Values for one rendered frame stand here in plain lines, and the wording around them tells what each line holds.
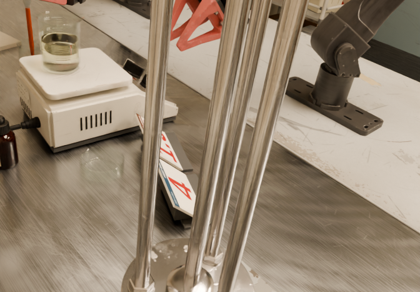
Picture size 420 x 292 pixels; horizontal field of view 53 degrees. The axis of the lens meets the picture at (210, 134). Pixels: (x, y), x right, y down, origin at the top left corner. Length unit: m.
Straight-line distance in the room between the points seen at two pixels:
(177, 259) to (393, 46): 3.37
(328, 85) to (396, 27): 2.77
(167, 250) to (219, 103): 0.11
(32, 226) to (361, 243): 0.37
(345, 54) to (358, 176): 0.20
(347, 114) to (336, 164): 0.15
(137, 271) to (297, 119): 0.57
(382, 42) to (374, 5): 2.85
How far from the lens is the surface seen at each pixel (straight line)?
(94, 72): 0.61
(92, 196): 0.53
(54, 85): 0.57
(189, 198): 0.50
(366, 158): 0.70
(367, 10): 0.74
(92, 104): 0.57
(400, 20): 3.51
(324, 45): 0.73
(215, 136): 0.16
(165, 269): 0.23
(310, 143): 0.69
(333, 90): 0.77
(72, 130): 0.58
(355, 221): 0.57
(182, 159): 0.58
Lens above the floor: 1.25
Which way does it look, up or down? 33 degrees down
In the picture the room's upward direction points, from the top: 9 degrees clockwise
